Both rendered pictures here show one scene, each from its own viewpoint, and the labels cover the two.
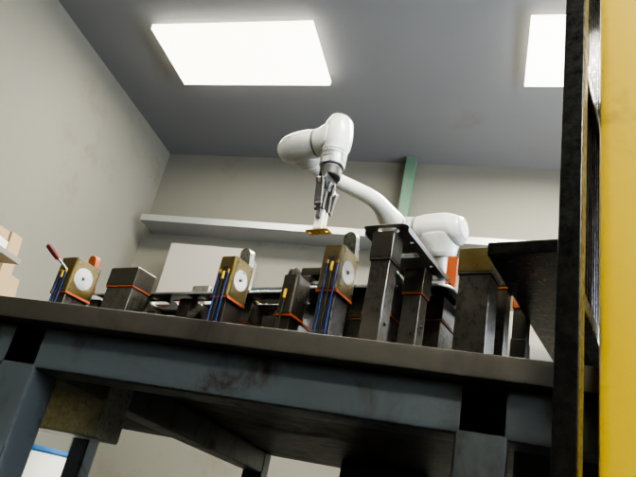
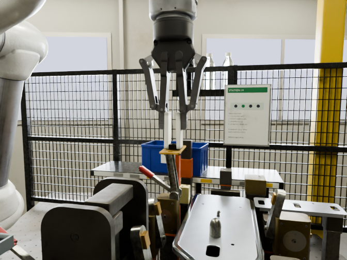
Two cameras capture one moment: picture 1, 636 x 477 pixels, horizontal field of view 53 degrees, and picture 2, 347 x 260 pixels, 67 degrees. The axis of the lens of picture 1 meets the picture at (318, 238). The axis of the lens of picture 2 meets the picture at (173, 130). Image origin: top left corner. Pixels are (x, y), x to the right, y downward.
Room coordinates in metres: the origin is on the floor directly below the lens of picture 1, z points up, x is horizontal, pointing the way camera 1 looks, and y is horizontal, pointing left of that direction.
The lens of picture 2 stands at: (2.01, 0.47, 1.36)
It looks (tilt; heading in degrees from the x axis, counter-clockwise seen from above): 6 degrees down; 250
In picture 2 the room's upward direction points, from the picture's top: straight up
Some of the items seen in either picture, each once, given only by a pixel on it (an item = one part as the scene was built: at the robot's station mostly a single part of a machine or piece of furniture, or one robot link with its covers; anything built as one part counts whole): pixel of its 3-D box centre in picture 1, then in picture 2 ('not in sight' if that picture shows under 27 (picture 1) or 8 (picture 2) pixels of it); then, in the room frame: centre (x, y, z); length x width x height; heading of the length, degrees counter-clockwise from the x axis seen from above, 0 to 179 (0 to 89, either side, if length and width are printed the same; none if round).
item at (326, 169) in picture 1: (328, 180); (173, 46); (1.83, 0.00, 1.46); 0.08 x 0.07 x 0.09; 148
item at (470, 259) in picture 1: (474, 327); (253, 219); (1.33, -0.38, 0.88); 0.08 x 0.08 x 0.36; 56
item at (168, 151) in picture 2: (318, 230); (173, 147); (1.83, 0.00, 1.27); 0.08 x 0.04 x 0.01; 58
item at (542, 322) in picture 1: (576, 324); (183, 173); (1.52, -0.70, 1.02); 0.90 x 0.22 x 0.03; 146
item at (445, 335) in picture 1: (436, 359); not in sight; (1.51, -0.35, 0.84); 0.12 x 0.05 x 0.29; 146
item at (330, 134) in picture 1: (334, 135); not in sight; (1.84, 0.02, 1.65); 0.13 x 0.11 x 0.16; 54
